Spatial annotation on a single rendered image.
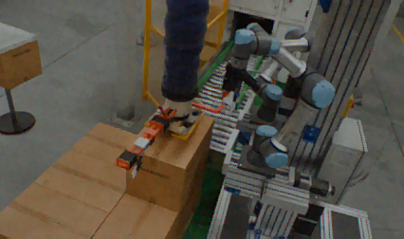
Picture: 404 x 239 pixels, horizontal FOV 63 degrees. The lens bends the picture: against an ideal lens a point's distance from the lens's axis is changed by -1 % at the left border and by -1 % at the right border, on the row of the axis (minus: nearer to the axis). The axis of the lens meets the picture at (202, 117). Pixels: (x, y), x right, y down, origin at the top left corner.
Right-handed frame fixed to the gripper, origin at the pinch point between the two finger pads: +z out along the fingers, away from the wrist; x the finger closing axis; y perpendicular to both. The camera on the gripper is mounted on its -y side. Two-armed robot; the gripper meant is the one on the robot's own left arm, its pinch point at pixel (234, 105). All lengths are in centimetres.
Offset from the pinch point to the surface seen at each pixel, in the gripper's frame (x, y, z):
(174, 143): -30, 35, 58
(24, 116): -113, 230, 149
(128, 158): 21, 44, 31
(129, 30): -155, 125, 42
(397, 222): -114, -167, 152
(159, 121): -15, 41, 32
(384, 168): -194, -169, 152
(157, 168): -11, 39, 65
